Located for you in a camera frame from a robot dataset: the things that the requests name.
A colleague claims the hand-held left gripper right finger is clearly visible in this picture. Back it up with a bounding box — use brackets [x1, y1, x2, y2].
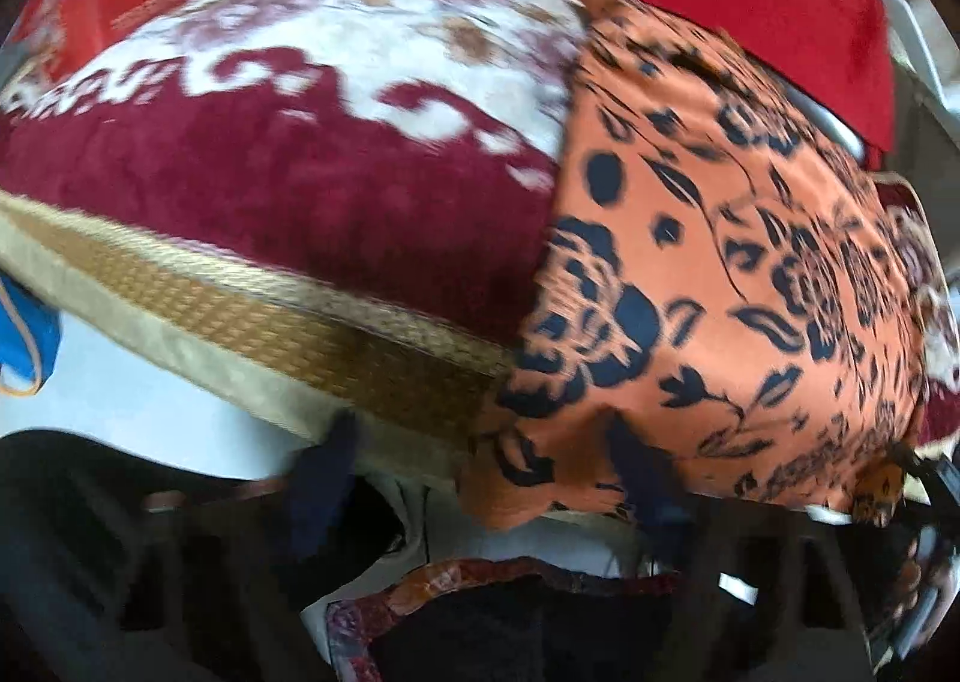
[606, 418, 878, 682]

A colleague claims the dark cloth with patterned trim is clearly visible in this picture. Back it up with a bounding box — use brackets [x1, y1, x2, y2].
[326, 558, 691, 682]

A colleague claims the woven straw mat beige border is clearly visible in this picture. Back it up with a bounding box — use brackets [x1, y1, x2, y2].
[0, 190, 518, 495]

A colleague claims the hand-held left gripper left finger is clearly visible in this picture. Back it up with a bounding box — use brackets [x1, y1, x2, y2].
[112, 415, 362, 682]

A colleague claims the maroon white floral plush blanket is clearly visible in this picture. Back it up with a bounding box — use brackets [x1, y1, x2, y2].
[0, 0, 960, 450]

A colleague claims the grey window frame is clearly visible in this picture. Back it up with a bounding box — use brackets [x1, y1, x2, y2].
[847, 0, 960, 165]

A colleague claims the blue cloth with orange cord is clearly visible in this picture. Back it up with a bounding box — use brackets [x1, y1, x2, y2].
[0, 273, 62, 398]

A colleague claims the orange black floral garment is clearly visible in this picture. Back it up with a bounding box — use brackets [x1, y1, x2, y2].
[457, 0, 935, 529]

